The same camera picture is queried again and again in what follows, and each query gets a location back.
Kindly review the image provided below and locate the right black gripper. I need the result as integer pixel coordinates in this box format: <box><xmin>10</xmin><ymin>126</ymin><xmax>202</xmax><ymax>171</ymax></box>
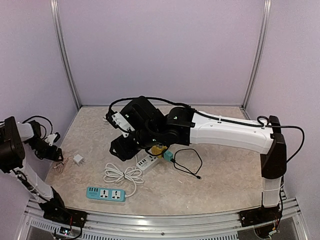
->
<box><xmin>108</xmin><ymin>127</ymin><xmax>160</xmax><ymax>162</ymax></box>

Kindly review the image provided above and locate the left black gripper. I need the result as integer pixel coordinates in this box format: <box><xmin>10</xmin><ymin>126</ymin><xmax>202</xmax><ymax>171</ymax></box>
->
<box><xmin>29</xmin><ymin>138</ymin><xmax>62</xmax><ymax>162</ymax></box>

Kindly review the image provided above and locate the pink charger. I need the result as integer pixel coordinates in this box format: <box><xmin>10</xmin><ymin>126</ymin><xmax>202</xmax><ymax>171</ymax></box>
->
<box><xmin>53</xmin><ymin>156</ymin><xmax>73</xmax><ymax>174</ymax></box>

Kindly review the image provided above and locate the white power strip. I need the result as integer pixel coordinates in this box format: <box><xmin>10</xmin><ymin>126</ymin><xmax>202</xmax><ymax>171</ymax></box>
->
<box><xmin>136</xmin><ymin>155</ymin><xmax>160</xmax><ymax>173</ymax></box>

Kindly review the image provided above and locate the teal power strip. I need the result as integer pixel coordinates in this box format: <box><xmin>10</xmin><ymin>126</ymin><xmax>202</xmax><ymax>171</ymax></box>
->
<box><xmin>86</xmin><ymin>163</ymin><xmax>145</xmax><ymax>203</ymax></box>

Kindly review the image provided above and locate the yellow cube socket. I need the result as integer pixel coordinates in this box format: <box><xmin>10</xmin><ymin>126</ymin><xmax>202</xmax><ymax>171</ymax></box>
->
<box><xmin>150</xmin><ymin>145</ymin><xmax>168</xmax><ymax>158</ymax></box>

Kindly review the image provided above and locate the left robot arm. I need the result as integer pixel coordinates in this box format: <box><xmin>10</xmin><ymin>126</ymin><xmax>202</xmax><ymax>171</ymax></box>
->
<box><xmin>0</xmin><ymin>116</ymin><xmax>70</xmax><ymax>223</ymax></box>

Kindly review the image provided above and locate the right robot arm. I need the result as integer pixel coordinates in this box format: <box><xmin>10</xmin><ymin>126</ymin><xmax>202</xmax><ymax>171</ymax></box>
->
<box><xmin>105</xmin><ymin>96</ymin><xmax>287</xmax><ymax>222</ymax></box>

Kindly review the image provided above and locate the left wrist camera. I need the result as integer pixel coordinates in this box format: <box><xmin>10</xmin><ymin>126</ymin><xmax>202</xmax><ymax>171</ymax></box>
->
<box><xmin>44</xmin><ymin>132</ymin><xmax>61</xmax><ymax>146</ymax></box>

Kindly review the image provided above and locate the white wall charger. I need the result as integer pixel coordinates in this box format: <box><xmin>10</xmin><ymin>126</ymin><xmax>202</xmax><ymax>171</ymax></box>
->
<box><xmin>73</xmin><ymin>154</ymin><xmax>85</xmax><ymax>166</ymax></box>

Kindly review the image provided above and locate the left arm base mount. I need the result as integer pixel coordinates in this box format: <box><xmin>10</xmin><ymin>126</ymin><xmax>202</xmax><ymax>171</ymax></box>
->
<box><xmin>43</xmin><ymin>207</ymin><xmax>88</xmax><ymax>228</ymax></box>

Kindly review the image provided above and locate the front aluminium rail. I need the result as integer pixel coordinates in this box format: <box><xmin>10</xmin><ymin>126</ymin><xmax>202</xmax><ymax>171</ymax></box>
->
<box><xmin>15</xmin><ymin>198</ymin><xmax>311</xmax><ymax>240</ymax></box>

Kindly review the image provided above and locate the left aluminium frame post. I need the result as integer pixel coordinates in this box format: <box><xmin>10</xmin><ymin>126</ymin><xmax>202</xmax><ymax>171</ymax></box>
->
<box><xmin>49</xmin><ymin>0</ymin><xmax>82</xmax><ymax>111</ymax></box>

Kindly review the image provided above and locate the aluminium frame post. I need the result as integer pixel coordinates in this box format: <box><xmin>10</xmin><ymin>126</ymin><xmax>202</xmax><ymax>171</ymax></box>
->
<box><xmin>49</xmin><ymin>0</ymin><xmax>82</xmax><ymax>111</ymax></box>
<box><xmin>241</xmin><ymin>0</ymin><xmax>272</xmax><ymax>111</ymax></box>

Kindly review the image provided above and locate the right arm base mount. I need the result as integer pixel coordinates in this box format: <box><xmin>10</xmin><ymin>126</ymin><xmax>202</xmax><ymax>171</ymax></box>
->
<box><xmin>239</xmin><ymin>206</ymin><xmax>282</xmax><ymax>227</ymax></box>

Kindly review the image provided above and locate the right aluminium frame post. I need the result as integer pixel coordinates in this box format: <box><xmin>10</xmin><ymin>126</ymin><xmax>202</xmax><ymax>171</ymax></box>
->
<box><xmin>241</xmin><ymin>0</ymin><xmax>272</xmax><ymax>111</ymax></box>

